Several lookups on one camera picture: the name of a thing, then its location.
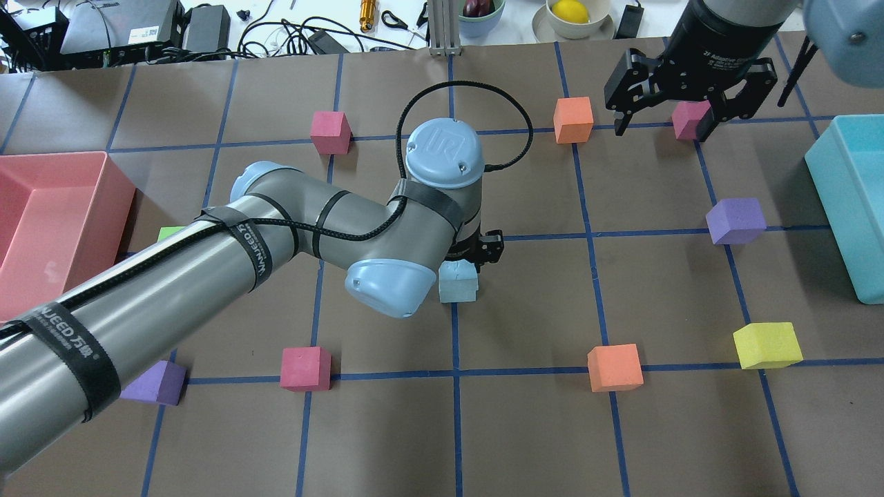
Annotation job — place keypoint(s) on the pink block far left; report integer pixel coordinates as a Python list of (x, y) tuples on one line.
[(330, 132)]

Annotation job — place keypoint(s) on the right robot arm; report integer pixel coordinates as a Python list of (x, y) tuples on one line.
[(847, 33)]

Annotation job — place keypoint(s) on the black electronics box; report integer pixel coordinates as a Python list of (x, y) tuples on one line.
[(114, 33)]

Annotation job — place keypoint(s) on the aluminium frame post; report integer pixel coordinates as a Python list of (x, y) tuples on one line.
[(444, 28)]

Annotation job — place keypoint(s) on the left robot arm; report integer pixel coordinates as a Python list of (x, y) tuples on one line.
[(66, 360)]

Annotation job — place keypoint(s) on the cyan plastic bin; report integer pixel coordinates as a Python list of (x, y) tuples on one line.
[(846, 164)]

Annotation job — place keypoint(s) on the bowl with lemon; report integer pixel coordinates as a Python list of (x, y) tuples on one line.
[(547, 28)]

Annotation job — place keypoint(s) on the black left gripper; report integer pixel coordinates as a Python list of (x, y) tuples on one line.
[(487, 247)]

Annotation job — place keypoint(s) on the purple block near left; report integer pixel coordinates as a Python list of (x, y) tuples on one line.
[(162, 384)]

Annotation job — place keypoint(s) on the dark pink block near left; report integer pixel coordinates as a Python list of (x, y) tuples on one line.
[(305, 369)]

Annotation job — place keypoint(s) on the gold metal cylinder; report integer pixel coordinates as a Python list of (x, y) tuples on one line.
[(367, 15)]

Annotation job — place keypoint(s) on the pink block far right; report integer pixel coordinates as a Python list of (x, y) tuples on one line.
[(686, 118)]

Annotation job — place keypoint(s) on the green foam block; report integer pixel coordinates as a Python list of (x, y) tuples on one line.
[(168, 231)]

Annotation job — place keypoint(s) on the black power adapter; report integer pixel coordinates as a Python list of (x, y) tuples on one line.
[(631, 19)]

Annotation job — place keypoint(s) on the orange block far right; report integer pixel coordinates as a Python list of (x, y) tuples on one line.
[(573, 120)]

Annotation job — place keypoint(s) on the black scissors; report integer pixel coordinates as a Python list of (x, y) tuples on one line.
[(390, 20)]

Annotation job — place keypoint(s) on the green bowl with eggplant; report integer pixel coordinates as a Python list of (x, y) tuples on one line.
[(478, 18)]

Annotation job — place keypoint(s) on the orange block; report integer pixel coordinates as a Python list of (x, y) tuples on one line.
[(614, 368), (573, 120)]

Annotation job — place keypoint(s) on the purple block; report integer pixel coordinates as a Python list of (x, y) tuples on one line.
[(162, 384), (735, 221)]

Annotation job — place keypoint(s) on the yellow foam block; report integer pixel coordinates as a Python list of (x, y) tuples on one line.
[(767, 346)]

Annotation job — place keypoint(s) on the orange block near right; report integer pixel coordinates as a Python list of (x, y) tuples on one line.
[(614, 368)]

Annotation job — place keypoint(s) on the light blue block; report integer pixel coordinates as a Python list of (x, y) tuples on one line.
[(458, 282)]

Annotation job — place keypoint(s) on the yellow lemon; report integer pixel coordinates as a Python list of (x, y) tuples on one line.
[(571, 11)]

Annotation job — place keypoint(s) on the purple block right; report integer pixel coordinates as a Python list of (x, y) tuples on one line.
[(735, 221)]

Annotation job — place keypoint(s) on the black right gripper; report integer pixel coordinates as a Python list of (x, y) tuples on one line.
[(704, 47)]

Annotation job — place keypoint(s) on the pink plastic tray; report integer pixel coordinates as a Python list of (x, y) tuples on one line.
[(62, 222)]

